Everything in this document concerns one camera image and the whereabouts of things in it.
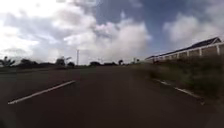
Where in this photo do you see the thin pole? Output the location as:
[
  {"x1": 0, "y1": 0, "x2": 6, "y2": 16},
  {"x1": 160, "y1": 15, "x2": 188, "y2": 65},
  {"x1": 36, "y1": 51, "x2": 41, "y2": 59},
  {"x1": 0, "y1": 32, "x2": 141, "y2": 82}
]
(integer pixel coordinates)
[{"x1": 76, "y1": 49, "x2": 80, "y2": 66}]

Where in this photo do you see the building with dark roof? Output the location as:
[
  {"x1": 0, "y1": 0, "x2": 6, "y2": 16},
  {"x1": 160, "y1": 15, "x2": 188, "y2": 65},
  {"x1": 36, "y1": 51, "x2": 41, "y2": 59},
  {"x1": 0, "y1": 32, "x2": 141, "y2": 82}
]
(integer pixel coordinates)
[{"x1": 146, "y1": 36, "x2": 223, "y2": 60}]

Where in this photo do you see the row of trees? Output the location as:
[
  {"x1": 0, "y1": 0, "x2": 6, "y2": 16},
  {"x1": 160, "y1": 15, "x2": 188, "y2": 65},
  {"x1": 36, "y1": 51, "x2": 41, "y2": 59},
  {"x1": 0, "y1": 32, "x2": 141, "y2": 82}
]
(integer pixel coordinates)
[{"x1": 0, "y1": 55, "x2": 125, "y2": 69}]

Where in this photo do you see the long white fence wall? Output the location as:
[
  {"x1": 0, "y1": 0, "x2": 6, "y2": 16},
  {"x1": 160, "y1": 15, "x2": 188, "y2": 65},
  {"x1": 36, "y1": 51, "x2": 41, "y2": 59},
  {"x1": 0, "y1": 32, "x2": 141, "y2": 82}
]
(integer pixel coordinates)
[{"x1": 145, "y1": 42, "x2": 224, "y2": 63}]

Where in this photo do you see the grass verge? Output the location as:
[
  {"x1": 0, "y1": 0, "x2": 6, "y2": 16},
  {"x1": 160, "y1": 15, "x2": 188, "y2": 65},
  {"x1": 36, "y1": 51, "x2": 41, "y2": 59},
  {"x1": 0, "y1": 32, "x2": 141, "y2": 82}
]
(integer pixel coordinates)
[{"x1": 131, "y1": 54, "x2": 224, "y2": 101}]

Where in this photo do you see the white dashed centre line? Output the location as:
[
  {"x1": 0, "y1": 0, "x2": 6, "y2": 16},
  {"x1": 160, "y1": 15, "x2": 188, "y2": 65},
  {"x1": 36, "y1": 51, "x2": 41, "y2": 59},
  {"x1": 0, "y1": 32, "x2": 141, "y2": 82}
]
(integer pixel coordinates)
[{"x1": 7, "y1": 79, "x2": 77, "y2": 106}]

